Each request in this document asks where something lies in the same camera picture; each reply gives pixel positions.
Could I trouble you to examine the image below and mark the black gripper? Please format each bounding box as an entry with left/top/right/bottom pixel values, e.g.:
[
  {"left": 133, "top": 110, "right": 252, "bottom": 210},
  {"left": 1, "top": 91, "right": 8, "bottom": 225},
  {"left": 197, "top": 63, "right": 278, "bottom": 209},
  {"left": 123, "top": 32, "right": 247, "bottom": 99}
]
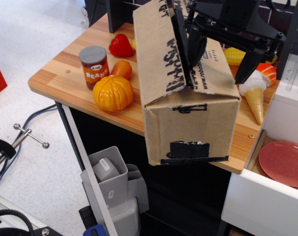
[{"left": 185, "top": 0, "right": 286, "bottom": 85}]

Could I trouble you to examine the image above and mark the brown cardboard box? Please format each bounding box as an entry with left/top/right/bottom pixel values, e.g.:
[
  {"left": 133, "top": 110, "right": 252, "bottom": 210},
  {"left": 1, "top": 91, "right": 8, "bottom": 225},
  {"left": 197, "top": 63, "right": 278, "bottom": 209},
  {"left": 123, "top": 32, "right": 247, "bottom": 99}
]
[{"left": 133, "top": 0, "right": 241, "bottom": 166}]

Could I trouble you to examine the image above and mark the yellow toy corn cob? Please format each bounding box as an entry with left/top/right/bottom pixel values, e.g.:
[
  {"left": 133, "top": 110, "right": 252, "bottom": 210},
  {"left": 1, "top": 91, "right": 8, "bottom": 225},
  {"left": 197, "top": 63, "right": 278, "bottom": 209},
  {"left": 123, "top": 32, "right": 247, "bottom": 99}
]
[{"left": 223, "top": 47, "right": 278, "bottom": 66}]

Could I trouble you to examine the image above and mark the toy ice cream cone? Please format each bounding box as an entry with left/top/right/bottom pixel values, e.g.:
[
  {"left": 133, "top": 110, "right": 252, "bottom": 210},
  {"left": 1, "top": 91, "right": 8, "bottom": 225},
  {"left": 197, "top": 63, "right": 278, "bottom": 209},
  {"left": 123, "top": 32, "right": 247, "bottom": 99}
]
[{"left": 239, "top": 70, "right": 267, "bottom": 125}]

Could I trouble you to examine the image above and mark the toy salmon sushi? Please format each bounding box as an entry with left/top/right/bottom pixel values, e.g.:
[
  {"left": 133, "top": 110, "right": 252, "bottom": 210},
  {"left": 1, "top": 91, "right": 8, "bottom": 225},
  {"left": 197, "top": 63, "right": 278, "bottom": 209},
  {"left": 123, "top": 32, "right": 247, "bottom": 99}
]
[{"left": 256, "top": 63, "right": 277, "bottom": 87}]

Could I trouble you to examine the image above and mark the yellow toy piece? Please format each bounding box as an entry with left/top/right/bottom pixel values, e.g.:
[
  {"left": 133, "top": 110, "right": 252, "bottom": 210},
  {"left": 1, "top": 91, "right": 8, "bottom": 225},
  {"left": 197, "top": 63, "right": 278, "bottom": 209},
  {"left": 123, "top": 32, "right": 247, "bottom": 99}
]
[{"left": 132, "top": 39, "right": 136, "bottom": 51}]

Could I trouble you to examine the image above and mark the orange toy carrot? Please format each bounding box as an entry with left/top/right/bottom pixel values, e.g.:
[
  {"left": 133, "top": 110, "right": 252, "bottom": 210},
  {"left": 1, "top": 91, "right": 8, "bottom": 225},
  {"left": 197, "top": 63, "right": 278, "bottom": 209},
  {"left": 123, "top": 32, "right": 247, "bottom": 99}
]
[{"left": 111, "top": 60, "right": 133, "bottom": 80}]

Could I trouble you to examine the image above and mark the red toy strawberry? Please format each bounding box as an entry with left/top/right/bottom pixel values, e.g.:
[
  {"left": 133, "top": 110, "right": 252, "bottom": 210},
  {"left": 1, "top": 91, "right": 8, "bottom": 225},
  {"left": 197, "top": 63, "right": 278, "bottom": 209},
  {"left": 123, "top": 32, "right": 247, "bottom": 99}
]
[{"left": 108, "top": 33, "right": 134, "bottom": 57}]

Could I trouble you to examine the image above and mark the orange toy pumpkin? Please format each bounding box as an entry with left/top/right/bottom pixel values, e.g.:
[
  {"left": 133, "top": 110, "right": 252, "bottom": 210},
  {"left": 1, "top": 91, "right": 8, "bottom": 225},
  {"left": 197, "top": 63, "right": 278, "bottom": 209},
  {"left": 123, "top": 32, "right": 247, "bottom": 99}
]
[{"left": 93, "top": 75, "right": 134, "bottom": 112}]

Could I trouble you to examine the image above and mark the pink plate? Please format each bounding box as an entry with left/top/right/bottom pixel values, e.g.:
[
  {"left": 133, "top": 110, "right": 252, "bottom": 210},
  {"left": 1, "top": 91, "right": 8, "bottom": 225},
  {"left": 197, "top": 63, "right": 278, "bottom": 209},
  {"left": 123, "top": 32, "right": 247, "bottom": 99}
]
[{"left": 258, "top": 141, "right": 298, "bottom": 188}]

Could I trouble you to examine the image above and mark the toy beans can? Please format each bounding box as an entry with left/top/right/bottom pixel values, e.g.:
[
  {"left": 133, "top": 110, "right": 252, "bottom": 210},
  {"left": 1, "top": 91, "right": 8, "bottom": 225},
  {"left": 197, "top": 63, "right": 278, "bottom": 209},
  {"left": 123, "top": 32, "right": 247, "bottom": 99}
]
[{"left": 79, "top": 46, "right": 110, "bottom": 90}]

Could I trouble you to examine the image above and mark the white drawer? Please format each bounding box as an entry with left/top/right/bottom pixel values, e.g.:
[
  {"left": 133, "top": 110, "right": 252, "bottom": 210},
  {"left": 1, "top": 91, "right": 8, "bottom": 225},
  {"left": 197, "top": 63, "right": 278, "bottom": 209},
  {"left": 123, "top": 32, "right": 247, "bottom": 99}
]
[{"left": 220, "top": 54, "right": 298, "bottom": 236}]

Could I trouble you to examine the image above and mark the grey plastic bin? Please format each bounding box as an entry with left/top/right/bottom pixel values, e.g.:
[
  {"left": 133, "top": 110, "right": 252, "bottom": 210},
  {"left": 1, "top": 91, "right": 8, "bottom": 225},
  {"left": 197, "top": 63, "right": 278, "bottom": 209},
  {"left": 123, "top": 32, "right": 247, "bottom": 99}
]
[{"left": 81, "top": 147, "right": 149, "bottom": 236}]

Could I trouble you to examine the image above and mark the grey table leg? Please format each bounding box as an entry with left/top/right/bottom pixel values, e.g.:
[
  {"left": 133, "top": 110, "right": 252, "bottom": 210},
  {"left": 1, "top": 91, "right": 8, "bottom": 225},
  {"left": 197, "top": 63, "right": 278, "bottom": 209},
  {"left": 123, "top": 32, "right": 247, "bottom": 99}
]
[{"left": 56, "top": 102, "right": 117, "bottom": 236}]

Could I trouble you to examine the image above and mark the dark grey post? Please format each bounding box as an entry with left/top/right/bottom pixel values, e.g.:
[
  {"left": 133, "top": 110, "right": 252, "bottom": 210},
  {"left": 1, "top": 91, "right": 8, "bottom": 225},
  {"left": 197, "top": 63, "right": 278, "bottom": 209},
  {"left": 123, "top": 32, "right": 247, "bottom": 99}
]
[{"left": 106, "top": 0, "right": 134, "bottom": 33}]

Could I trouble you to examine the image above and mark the blue cable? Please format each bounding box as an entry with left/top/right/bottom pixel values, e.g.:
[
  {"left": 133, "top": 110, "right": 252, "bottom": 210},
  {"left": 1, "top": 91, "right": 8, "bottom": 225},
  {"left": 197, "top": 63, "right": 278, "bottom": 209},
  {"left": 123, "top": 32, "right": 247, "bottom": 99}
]
[{"left": 0, "top": 105, "right": 58, "bottom": 192}]

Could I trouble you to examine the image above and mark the black cable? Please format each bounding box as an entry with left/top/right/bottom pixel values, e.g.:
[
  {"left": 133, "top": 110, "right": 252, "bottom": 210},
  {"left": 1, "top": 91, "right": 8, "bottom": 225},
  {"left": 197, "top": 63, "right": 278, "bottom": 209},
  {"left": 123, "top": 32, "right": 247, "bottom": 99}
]
[{"left": 0, "top": 208, "right": 35, "bottom": 236}]

